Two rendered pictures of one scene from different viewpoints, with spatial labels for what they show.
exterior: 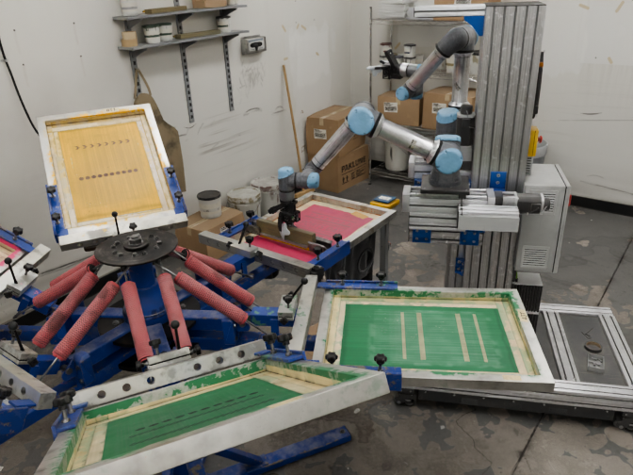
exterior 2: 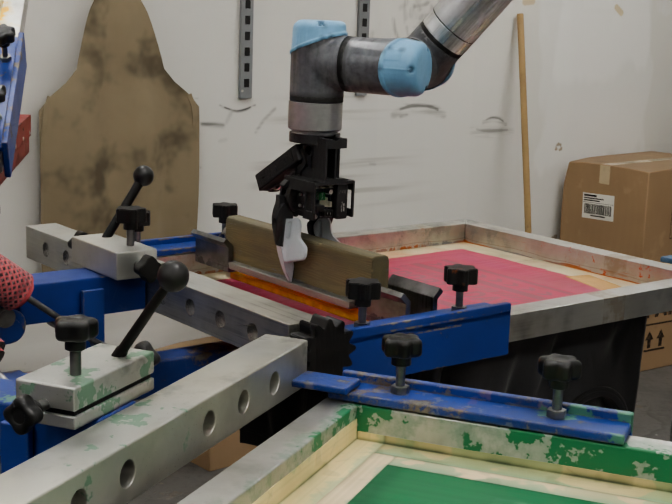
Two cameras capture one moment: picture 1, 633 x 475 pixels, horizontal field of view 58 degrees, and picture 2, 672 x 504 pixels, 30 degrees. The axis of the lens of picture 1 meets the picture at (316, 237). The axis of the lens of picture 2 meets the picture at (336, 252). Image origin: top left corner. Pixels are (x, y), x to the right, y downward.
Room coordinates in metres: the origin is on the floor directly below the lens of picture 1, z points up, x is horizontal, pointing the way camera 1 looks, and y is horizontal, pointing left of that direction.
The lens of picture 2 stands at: (0.87, -0.35, 1.39)
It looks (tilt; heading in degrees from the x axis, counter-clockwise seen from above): 11 degrees down; 15
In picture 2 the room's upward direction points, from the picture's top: 2 degrees clockwise
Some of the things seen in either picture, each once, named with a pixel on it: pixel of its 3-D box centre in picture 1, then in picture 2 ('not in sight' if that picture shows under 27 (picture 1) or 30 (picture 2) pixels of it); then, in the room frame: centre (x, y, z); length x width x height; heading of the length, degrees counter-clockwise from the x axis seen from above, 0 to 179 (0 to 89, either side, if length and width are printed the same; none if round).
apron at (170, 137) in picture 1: (151, 137); (121, 104); (4.34, 1.25, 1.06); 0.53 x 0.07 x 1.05; 143
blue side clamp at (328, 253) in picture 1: (328, 257); (410, 340); (2.36, -0.05, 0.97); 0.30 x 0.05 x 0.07; 143
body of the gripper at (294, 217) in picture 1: (288, 210); (316, 176); (2.54, 0.13, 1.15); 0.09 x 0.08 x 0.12; 53
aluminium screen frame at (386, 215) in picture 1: (311, 227); (409, 279); (2.72, 0.03, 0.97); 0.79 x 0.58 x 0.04; 143
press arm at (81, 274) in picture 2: (236, 262); (74, 293); (2.27, 0.36, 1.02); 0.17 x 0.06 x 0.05; 143
